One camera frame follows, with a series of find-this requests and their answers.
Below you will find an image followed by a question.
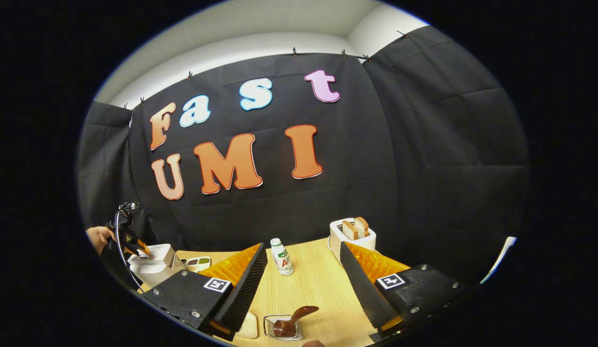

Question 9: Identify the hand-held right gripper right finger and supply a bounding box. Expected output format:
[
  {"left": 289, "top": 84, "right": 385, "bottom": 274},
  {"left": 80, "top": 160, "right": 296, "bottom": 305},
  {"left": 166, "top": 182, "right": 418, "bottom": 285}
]
[{"left": 339, "top": 240, "right": 468, "bottom": 338}]

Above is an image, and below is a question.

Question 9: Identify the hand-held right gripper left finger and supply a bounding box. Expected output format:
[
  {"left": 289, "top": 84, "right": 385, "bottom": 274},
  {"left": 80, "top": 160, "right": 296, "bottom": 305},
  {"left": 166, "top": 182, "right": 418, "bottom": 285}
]
[{"left": 140, "top": 242, "right": 269, "bottom": 342}]

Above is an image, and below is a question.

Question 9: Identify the white rice cooker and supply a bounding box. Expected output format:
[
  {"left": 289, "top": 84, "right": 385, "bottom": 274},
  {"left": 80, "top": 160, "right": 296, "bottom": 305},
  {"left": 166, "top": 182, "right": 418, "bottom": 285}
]
[{"left": 128, "top": 243, "right": 186, "bottom": 290}]

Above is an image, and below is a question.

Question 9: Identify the brown wooden spoon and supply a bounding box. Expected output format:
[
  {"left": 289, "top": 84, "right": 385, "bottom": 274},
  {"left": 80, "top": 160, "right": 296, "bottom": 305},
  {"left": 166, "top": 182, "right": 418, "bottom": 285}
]
[{"left": 274, "top": 306, "right": 320, "bottom": 338}]

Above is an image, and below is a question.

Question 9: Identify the beige rounded block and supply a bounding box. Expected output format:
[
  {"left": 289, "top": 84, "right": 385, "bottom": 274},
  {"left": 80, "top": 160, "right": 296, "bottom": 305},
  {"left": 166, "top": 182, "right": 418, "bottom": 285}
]
[{"left": 236, "top": 312, "right": 259, "bottom": 340}]

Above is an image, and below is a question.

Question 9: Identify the white drink bottle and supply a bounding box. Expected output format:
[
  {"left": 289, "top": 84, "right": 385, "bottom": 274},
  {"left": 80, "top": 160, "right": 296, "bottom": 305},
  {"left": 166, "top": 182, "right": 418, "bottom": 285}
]
[{"left": 270, "top": 238, "right": 295, "bottom": 277}]

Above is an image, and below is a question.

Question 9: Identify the cream toaster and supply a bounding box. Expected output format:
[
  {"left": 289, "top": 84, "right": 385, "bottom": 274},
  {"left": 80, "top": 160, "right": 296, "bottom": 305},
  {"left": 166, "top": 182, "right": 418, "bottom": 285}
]
[{"left": 329, "top": 218, "right": 377, "bottom": 264}]

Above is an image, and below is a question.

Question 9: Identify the white divided grain dish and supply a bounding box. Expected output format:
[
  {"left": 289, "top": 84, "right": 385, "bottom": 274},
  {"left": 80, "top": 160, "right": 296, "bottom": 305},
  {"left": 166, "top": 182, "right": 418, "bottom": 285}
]
[{"left": 185, "top": 256, "right": 213, "bottom": 273}]

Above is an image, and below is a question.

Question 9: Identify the black backdrop cloth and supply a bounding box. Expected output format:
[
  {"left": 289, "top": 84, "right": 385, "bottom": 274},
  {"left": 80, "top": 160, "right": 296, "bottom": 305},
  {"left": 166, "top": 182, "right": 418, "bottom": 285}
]
[{"left": 77, "top": 25, "right": 530, "bottom": 290}]

